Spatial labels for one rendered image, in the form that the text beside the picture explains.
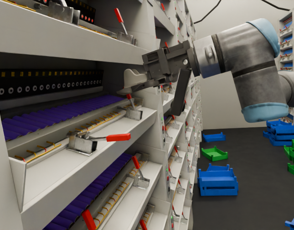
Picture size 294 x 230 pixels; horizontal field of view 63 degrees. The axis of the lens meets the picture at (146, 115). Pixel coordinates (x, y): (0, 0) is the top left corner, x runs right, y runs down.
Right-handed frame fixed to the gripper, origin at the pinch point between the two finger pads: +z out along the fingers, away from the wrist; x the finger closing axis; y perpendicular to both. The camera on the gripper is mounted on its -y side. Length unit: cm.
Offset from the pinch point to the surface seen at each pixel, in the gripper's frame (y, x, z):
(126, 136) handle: -6.3, 27.3, -8.8
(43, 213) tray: -10.2, 39.0, -1.9
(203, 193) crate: -99, -134, 9
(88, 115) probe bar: -2.3, 16.0, 2.6
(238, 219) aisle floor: -106, -103, -14
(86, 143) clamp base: -5.9, 27.7, -2.4
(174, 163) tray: -44, -64, 8
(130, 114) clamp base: -5.6, 1.0, -0.4
